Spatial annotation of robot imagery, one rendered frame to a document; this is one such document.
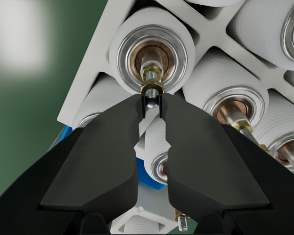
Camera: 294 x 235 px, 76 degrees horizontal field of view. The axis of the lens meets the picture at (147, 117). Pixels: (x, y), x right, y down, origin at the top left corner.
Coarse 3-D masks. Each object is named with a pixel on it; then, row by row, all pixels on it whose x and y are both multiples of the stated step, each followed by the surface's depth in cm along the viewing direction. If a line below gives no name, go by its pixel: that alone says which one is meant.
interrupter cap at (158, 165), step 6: (162, 156) 27; (156, 162) 28; (162, 162) 28; (150, 168) 29; (156, 168) 29; (162, 168) 29; (156, 174) 30; (162, 174) 30; (156, 180) 30; (162, 180) 30
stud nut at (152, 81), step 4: (148, 80) 14; (152, 80) 14; (156, 80) 14; (144, 84) 14; (148, 84) 13; (152, 84) 13; (156, 84) 13; (160, 84) 14; (144, 88) 13; (148, 88) 13; (156, 88) 13; (160, 88) 13; (164, 88) 14; (140, 92) 14; (144, 92) 14; (160, 92) 14
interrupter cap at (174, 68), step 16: (144, 32) 18; (160, 32) 18; (128, 48) 19; (144, 48) 20; (160, 48) 20; (176, 48) 19; (128, 64) 20; (176, 64) 20; (128, 80) 21; (176, 80) 21
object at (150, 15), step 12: (144, 12) 19; (156, 12) 18; (168, 12) 25; (132, 24) 18; (144, 24) 18; (168, 24) 18; (180, 24) 19; (120, 36) 19; (180, 36) 19; (192, 48) 20; (192, 60) 20; (120, 84) 22; (180, 84) 22
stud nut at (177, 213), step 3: (177, 210) 23; (174, 213) 23; (177, 213) 22; (180, 213) 22; (174, 216) 23; (177, 216) 22; (186, 216) 22; (174, 219) 23; (177, 219) 23; (186, 219) 23
